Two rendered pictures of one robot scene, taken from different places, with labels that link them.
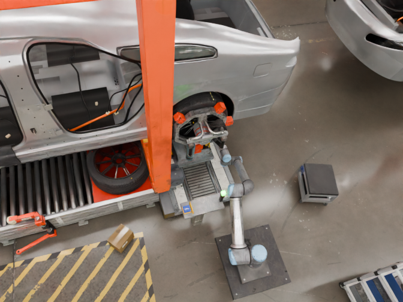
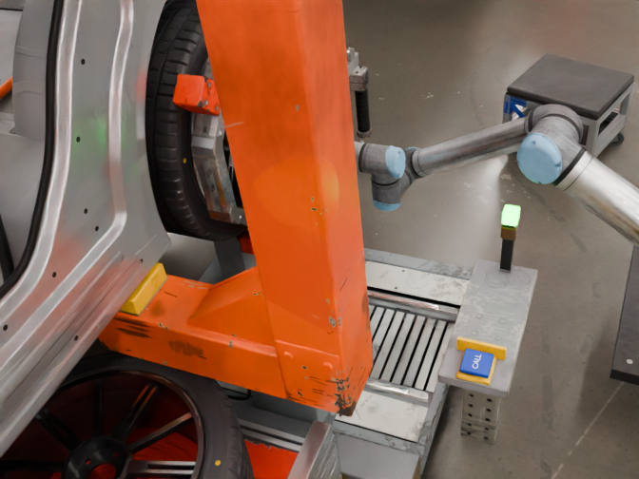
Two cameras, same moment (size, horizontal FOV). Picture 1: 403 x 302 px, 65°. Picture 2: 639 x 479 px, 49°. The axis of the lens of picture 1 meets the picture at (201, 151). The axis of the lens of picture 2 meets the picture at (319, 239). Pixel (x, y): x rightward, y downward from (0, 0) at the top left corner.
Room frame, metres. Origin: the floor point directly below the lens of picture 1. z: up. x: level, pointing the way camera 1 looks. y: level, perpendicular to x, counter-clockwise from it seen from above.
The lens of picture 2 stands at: (0.50, 0.91, 1.85)
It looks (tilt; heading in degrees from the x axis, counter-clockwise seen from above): 41 degrees down; 325
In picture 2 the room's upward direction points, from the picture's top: 8 degrees counter-clockwise
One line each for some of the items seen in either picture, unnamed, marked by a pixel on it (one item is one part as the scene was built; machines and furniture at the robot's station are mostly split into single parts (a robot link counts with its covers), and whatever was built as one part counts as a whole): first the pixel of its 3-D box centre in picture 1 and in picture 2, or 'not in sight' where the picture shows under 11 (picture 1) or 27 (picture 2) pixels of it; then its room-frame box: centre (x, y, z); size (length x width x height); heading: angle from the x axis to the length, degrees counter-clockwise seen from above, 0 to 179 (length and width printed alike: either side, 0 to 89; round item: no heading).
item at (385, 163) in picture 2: (225, 155); (382, 161); (1.77, -0.26, 0.62); 0.12 x 0.09 x 0.10; 27
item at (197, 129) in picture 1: (201, 133); not in sight; (1.84, 0.03, 0.85); 0.21 x 0.14 x 0.14; 27
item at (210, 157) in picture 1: (190, 150); not in sight; (2.05, 0.14, 0.13); 0.50 x 0.36 x 0.10; 117
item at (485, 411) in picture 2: (197, 214); (484, 384); (1.22, -0.09, 0.21); 0.10 x 0.10 x 0.42; 27
